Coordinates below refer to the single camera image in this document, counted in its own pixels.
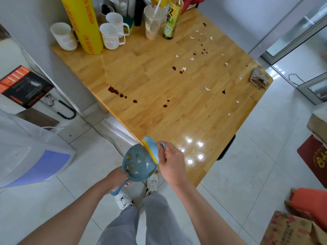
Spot person's right hand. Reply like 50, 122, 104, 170
157, 141, 189, 189

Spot person's left hand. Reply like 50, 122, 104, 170
103, 167, 132, 196

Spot blue yellow hand brush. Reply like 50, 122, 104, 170
141, 136, 166, 165

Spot blue dustpan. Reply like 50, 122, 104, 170
110, 143, 159, 196

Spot person's left forearm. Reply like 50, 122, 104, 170
17, 182, 115, 245

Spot person's right forearm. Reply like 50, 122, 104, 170
172, 180, 248, 245

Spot swept scraps and crumbs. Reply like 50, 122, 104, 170
125, 153, 155, 176

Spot white left sneaker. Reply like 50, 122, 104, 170
114, 189, 135, 211

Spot white sneaker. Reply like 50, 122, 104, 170
114, 189, 135, 211
145, 172, 159, 197

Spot white right sneaker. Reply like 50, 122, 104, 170
145, 172, 159, 197

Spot grey trousers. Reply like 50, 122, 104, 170
97, 192, 191, 245

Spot black table leg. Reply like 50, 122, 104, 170
216, 134, 236, 161

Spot scattered white paper scraps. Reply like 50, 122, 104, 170
175, 29, 243, 118

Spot dark sauce stains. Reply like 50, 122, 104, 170
107, 22, 249, 109

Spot black bicycle lock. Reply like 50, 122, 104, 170
40, 93, 77, 120

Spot white blue plastic bag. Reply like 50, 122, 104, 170
0, 109, 77, 190

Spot brown wooden board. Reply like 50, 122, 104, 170
15, 107, 60, 131

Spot brown dirty rag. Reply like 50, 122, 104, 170
249, 68, 270, 90

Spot black orange product box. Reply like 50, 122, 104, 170
0, 65, 55, 109

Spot white printed mug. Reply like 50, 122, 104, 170
105, 12, 130, 39
50, 22, 79, 51
99, 22, 126, 50

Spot plastic milk tea cup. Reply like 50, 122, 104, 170
143, 5, 167, 40

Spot green yellow sponge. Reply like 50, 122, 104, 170
123, 16, 135, 34

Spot green label drink bottle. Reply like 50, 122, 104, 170
163, 0, 184, 40

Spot black bottle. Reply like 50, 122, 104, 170
134, 0, 147, 27

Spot white drinking straw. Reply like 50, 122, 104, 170
150, 0, 164, 26

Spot printed cardboard box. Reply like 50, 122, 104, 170
260, 210, 327, 245

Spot yellow cling film roll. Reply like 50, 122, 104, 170
59, 0, 104, 55

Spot dark red gift box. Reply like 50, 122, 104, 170
297, 135, 327, 189

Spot clear glass jar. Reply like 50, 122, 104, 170
112, 0, 128, 17

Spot steel cup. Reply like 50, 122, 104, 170
98, 3, 115, 23

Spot red cloth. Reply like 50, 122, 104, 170
181, 0, 206, 15

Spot plain cardboard box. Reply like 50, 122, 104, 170
306, 107, 327, 149

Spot black floor cable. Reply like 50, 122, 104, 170
288, 73, 306, 88

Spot grey sliding door frame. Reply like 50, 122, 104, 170
248, 0, 327, 105

